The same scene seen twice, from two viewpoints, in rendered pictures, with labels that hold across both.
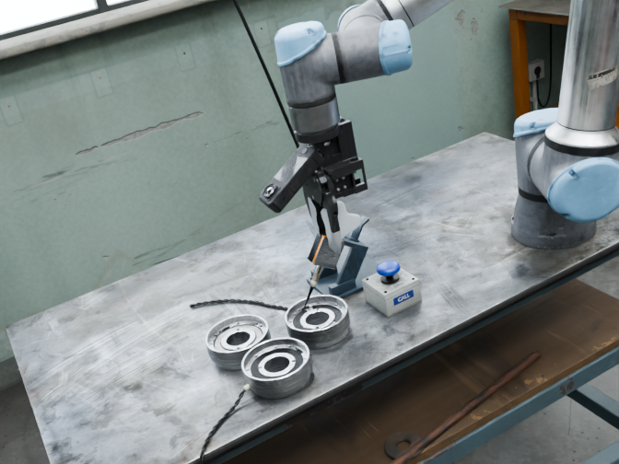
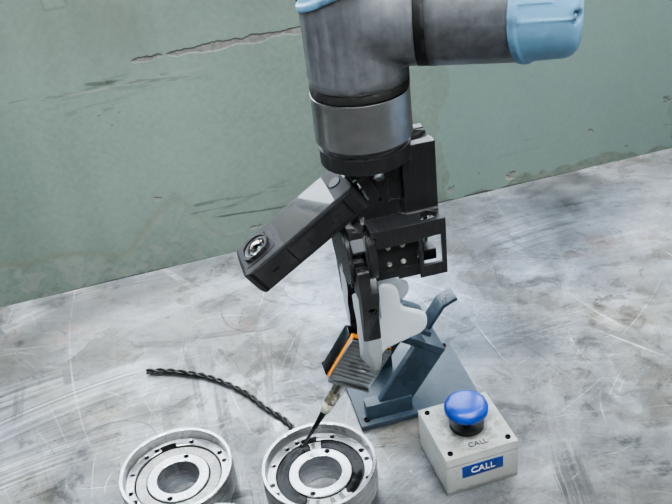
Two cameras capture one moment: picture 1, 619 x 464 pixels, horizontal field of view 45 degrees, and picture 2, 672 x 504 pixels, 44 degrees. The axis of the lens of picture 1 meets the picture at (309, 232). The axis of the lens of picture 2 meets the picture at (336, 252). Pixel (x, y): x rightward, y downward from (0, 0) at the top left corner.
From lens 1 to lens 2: 55 cm
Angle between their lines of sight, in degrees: 11
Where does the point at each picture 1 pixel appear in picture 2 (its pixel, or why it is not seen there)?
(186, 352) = (103, 466)
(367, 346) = not seen: outside the picture
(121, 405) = not seen: outside the picture
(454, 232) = (610, 331)
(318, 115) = (360, 125)
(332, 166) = (384, 220)
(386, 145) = (557, 107)
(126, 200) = (192, 130)
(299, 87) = (329, 61)
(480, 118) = not seen: outside the picture
